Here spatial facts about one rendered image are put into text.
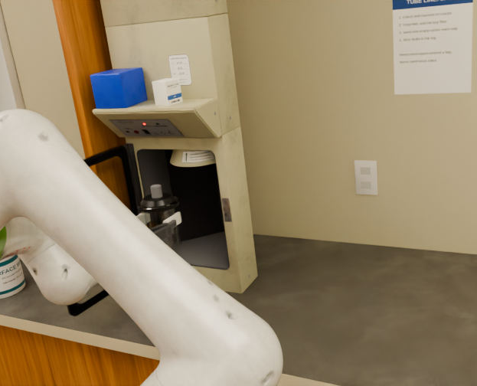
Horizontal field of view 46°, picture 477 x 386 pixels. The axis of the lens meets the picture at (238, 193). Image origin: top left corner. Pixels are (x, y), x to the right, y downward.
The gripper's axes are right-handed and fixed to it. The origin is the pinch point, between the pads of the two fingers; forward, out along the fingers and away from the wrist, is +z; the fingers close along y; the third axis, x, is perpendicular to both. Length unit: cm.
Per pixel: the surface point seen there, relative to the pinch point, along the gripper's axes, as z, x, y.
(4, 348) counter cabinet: -15, 43, 58
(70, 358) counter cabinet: -14, 41, 30
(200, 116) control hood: 4.6, -26.2, -14.0
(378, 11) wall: 58, -44, -44
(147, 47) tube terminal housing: 13.3, -42.7, 5.3
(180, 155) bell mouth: 16.1, -12.5, 1.9
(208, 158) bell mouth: 18.4, -11.4, -5.9
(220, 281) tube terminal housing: 14.0, 24.9, -7.0
